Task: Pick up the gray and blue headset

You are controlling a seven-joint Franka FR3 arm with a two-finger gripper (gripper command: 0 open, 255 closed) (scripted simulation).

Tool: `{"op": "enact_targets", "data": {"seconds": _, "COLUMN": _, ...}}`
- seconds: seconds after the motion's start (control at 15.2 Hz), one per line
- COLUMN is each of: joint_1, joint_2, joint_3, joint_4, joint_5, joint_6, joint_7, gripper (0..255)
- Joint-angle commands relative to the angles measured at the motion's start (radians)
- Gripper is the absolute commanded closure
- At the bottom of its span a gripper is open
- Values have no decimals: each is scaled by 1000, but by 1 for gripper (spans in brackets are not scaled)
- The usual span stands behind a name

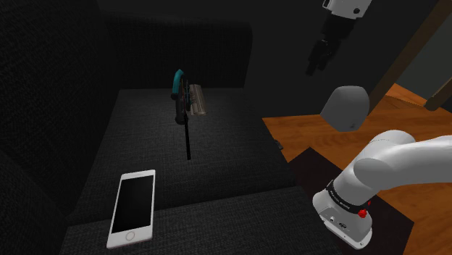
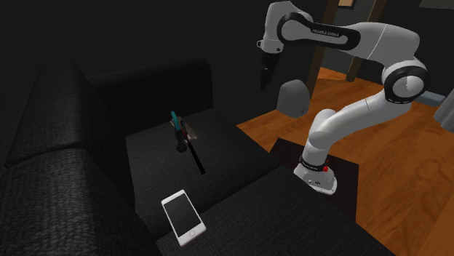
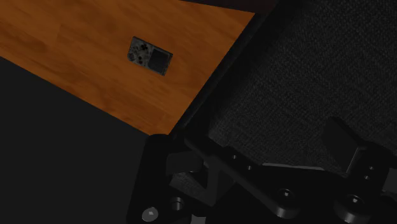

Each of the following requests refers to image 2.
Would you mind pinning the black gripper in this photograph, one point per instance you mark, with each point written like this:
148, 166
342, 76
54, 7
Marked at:
268, 65

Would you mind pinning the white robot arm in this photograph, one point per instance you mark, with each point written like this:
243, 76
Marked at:
376, 40

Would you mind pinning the grey rounded floor object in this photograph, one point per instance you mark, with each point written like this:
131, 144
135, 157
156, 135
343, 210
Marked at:
292, 99

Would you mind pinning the teal curved tool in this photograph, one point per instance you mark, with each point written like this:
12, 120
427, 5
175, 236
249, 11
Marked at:
173, 116

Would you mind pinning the dark fabric sofa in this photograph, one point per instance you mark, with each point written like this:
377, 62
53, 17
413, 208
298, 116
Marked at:
248, 212

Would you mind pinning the white smartphone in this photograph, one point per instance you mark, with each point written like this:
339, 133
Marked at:
182, 214

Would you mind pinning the brown wooden post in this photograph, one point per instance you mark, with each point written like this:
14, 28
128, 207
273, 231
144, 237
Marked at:
321, 46
355, 69

